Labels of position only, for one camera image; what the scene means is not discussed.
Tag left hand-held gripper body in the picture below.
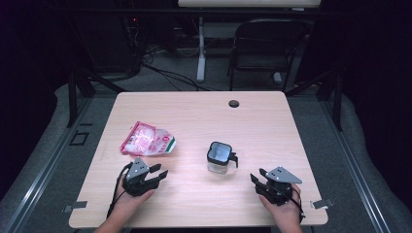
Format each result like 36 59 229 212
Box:
121 157 160 198

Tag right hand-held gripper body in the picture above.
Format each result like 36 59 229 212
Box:
256 166 303 206

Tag pink and white plastic bag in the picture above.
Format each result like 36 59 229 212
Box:
120 120 178 157

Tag clear jar with black lid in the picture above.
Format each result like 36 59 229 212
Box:
206 141 239 176

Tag person's left hand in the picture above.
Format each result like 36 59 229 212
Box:
111 179 155 224

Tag person's right hand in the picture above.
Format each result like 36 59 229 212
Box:
258 183 304 228

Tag black metal stand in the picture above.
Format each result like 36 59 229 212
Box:
285 68 345 132
65 67 126 128

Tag white desk leg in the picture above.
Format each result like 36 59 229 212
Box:
195 16 208 83

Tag dark equipment with red light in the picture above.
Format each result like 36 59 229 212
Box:
120 14 145 77

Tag black folding chair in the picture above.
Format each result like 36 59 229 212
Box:
226 17 309 93

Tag white desk top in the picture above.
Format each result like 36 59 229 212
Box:
177 0 323 9

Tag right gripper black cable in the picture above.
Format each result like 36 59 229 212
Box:
277 185 307 224

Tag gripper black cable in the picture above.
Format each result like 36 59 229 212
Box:
277 185 307 224
106 161 134 218

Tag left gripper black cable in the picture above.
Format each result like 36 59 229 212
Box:
106 161 134 218

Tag grey table corner bracket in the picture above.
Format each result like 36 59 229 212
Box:
62 200 88 214
310 197 334 210

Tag black floor cables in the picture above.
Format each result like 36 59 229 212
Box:
141 45 217 92

